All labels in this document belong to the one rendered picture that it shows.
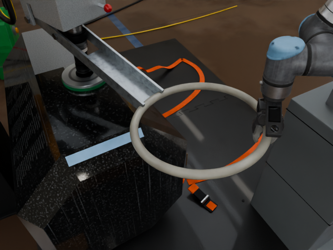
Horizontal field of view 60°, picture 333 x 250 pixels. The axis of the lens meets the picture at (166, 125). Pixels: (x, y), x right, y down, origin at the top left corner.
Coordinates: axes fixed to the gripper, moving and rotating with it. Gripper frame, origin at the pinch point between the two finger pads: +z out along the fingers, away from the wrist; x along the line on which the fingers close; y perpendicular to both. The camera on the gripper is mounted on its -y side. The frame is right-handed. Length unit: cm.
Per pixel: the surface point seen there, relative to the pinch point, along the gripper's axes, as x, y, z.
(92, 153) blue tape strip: 62, -9, 4
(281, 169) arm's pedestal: -16.5, 21.4, 38.5
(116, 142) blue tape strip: 54, -2, 4
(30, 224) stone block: 86, -28, 28
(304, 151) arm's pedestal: -21.3, 15.8, 19.1
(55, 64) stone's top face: 98, 41, -2
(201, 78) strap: 31, 156, 75
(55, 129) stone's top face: 79, -2, 1
